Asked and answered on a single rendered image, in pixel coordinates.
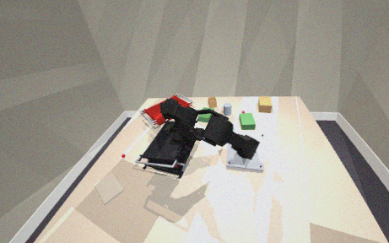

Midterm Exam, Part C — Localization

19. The white flat rectangular panel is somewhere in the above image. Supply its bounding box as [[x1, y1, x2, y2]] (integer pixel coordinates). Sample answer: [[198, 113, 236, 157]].
[[95, 172, 124, 205]]

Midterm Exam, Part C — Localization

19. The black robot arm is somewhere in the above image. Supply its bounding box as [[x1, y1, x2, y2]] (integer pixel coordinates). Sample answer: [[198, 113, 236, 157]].
[[159, 98, 260, 159]]

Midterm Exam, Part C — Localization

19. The grey cylinder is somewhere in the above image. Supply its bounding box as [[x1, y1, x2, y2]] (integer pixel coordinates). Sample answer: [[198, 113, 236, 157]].
[[224, 103, 232, 116]]

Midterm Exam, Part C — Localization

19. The green box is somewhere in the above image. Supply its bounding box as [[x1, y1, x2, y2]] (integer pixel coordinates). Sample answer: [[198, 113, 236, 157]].
[[198, 107, 214, 123], [240, 113, 256, 130]]

